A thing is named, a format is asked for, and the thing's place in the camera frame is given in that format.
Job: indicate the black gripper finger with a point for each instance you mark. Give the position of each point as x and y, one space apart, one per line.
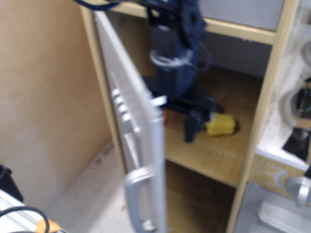
194 123

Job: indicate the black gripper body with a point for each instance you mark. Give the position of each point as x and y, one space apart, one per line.
176 79

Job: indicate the silver fridge door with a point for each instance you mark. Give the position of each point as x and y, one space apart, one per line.
147 116

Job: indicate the silver fridge door handle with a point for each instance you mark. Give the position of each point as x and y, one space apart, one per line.
137 186

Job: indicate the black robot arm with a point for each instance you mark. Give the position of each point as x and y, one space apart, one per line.
179 55

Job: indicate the yellow toy bell pepper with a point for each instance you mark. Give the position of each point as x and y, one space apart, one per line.
220 124

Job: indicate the red toy sauce bottle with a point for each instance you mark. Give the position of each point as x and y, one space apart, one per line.
165 116

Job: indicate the silver dispenser panel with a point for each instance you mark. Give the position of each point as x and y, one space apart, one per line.
129 142

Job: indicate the white speckled stove top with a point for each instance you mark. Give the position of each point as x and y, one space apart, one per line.
293 71

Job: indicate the silver upper freezer door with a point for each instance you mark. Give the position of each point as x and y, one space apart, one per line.
263 14

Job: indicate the silver oven door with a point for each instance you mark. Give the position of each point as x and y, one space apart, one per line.
248 220

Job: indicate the silver oven knob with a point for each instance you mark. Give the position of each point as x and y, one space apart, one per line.
299 188

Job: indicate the orange tape piece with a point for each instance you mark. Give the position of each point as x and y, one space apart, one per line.
41 227

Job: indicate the black box lower left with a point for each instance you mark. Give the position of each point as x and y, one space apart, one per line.
7 183

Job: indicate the wooden toy kitchen frame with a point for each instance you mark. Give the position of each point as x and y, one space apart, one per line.
129 7

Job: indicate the silver oven door handle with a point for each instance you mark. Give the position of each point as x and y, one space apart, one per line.
296 220

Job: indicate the aluminium rail lower left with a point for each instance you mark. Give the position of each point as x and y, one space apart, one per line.
16 217

